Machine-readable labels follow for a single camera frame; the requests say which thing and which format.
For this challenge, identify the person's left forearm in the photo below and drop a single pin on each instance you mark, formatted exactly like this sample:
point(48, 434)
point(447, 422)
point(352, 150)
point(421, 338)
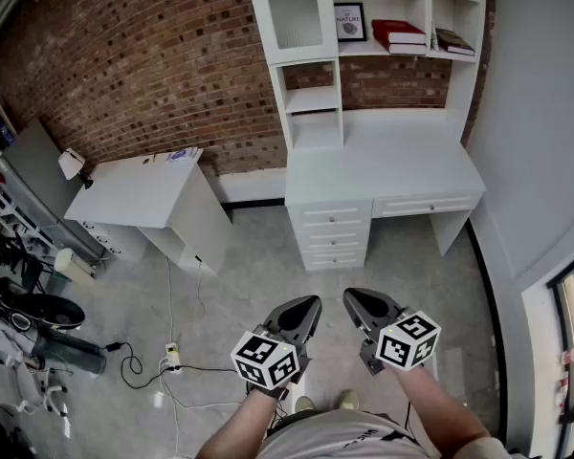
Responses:
point(239, 428)

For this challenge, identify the person's right shoe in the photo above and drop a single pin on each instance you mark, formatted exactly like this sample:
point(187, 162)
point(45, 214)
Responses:
point(348, 399)

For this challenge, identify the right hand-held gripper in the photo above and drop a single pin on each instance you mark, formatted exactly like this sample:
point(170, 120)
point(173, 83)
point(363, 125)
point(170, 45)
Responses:
point(406, 342)

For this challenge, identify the white clip lamp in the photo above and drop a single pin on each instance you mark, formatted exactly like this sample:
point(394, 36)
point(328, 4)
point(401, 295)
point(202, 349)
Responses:
point(70, 163)

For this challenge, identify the small white side table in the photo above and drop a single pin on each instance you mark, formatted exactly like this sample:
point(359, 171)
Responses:
point(139, 194)

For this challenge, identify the person's right forearm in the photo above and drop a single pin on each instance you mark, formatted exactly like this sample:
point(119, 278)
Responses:
point(435, 409)

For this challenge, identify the white cylindrical appliance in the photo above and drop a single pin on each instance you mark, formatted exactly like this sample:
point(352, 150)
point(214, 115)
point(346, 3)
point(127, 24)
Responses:
point(74, 266)

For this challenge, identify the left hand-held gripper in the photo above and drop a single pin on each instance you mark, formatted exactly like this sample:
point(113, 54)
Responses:
point(263, 359)

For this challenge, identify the dark hardcover book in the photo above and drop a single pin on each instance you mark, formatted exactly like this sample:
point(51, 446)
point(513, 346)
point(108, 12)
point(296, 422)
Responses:
point(452, 41)

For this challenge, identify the person's grey shirt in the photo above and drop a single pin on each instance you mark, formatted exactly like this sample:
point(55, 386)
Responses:
point(344, 435)

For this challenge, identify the grey metal cabinet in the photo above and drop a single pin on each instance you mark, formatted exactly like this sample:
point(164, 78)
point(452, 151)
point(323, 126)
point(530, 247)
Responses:
point(38, 180)

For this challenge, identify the red hardcover book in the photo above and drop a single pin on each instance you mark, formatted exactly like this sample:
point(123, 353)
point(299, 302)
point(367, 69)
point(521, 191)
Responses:
point(406, 50)
point(397, 29)

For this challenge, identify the black framed picture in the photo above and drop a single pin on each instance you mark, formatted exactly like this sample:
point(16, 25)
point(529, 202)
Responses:
point(350, 22)

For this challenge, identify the dark rolled mat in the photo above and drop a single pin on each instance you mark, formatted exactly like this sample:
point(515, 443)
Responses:
point(72, 352)

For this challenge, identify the white swivel chair base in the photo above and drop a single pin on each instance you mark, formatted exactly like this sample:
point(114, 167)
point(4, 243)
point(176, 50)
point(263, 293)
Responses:
point(38, 390)

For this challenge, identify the white desk with hutch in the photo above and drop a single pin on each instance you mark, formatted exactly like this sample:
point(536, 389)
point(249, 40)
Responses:
point(387, 160)

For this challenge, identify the ribbed glass cabinet door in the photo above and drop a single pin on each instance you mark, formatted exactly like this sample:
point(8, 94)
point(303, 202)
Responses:
point(294, 19)

